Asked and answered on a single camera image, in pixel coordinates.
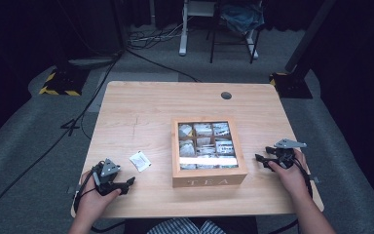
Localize white tea bag packet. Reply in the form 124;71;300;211
129;150;153;173

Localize wooden tea box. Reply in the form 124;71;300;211
170;116;248;189

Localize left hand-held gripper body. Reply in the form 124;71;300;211
92;158;125;197

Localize person's right hand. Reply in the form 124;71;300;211
267;148;312;203

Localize person's left hand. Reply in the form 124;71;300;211
73;169;123;223

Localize black yellow striped stand base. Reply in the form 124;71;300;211
269;71;314;99
38;65;91;98

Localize black chair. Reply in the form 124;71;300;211
208;0;263;64

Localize left hand-held gripper cable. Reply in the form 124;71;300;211
73;162;126;234

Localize person's striped shirt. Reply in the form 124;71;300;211
146;216;227;234

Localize long black floor cable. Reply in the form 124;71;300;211
0;53;123;226

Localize grey slanted pole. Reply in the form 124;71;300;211
283;0;337;73

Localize bundle of floor cables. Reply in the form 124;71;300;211
126;22;189;51

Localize hand-held gripper cable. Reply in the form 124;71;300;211
73;162;126;234
267;157;314;234

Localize blue cloth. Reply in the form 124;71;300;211
219;2;266;36

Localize right hand-held gripper cable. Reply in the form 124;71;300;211
267;157;314;234

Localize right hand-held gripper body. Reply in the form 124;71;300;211
265;138;308;171

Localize tea packets behind box window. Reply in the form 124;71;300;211
177;121;240;171

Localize white desk frame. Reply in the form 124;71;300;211
178;0;260;60

